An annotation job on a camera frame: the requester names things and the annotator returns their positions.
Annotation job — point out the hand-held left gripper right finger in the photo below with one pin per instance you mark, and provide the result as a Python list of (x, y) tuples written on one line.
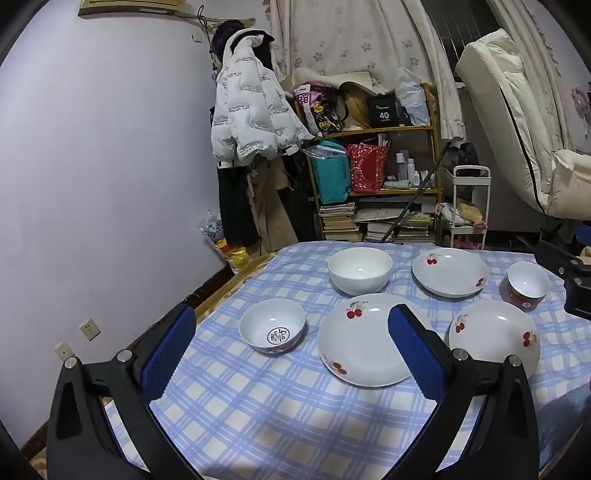
[(415, 355)]

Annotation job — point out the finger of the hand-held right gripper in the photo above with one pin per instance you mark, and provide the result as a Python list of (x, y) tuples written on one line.
[(554, 258), (579, 297)]

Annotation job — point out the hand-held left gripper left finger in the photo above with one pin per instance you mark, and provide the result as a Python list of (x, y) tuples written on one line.
[(168, 355)]

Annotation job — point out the small red patterned bowl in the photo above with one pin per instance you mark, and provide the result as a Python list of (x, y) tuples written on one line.
[(528, 281)]

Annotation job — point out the white cherry print plate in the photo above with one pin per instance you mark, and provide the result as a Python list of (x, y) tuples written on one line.
[(364, 346), (450, 274), (494, 332)]

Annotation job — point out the small bowl with red character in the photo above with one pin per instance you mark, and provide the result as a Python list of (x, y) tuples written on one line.
[(258, 323)]

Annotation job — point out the plain white bowl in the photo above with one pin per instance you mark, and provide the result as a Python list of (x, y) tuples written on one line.
[(360, 270)]

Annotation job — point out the pink slippers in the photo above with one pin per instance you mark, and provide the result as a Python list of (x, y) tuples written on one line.
[(465, 241)]

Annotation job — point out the brown paper envelope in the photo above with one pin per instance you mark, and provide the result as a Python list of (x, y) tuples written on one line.
[(472, 212)]

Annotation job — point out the blue checked sheet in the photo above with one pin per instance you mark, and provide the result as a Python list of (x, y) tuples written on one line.
[(258, 406)]

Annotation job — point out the white soft bag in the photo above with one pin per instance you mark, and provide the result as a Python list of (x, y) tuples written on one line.
[(449, 210)]

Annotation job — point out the dark blue cloth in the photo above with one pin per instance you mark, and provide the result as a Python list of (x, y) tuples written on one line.
[(568, 415)]

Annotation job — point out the yellow and red packet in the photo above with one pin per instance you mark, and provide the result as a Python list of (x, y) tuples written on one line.
[(235, 256)]

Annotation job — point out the white trolley cart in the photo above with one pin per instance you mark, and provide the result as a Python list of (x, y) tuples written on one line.
[(471, 170)]

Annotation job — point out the stack of flat books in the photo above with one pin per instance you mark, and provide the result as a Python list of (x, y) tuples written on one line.
[(406, 228)]

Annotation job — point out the clear plastic bag with items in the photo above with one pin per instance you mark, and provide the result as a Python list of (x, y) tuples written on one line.
[(214, 228)]

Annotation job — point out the black pole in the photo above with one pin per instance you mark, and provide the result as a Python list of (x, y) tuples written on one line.
[(415, 194)]

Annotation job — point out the stack of old books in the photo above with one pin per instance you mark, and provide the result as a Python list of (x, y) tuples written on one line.
[(337, 221)]

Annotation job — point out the cream recliner chair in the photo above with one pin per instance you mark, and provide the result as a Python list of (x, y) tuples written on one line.
[(503, 106)]

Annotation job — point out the black trousers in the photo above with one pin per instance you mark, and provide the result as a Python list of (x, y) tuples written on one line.
[(233, 203)]

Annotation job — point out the white bottle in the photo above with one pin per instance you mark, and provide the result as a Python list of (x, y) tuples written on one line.
[(400, 167), (411, 169)]

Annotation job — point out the light green cloth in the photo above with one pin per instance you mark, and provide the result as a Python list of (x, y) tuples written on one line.
[(399, 184)]

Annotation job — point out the beige coat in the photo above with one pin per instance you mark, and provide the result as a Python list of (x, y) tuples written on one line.
[(272, 203)]

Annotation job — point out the black coat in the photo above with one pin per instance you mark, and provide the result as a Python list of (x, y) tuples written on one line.
[(300, 198)]

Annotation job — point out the red patterned bag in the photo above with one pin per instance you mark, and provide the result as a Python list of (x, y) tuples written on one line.
[(367, 166)]

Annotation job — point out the floral curtain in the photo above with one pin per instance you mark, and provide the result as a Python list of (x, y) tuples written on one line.
[(526, 37), (351, 41)]

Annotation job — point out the wooden shelf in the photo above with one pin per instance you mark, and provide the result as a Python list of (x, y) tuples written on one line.
[(369, 132)]

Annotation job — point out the black box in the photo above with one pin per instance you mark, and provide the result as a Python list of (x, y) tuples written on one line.
[(384, 110)]

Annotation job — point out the tan wig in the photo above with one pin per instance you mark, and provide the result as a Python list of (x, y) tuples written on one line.
[(356, 108)]

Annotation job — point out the pink and black printed bag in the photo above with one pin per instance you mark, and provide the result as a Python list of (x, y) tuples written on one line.
[(318, 108)]

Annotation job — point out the white puffer jacket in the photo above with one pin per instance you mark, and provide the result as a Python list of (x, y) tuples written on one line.
[(249, 101)]

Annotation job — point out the cream folded cloth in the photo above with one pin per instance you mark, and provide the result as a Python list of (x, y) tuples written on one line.
[(323, 76)]

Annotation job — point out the dark knitted hat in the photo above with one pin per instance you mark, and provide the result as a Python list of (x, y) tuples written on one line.
[(228, 32)]

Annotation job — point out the beige air conditioner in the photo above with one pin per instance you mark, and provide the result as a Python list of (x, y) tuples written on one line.
[(129, 7)]

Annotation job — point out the white wall socket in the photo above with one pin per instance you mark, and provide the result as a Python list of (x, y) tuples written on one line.
[(63, 350), (90, 328)]

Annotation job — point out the pink wall sticker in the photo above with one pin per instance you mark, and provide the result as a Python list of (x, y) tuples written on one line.
[(581, 99)]

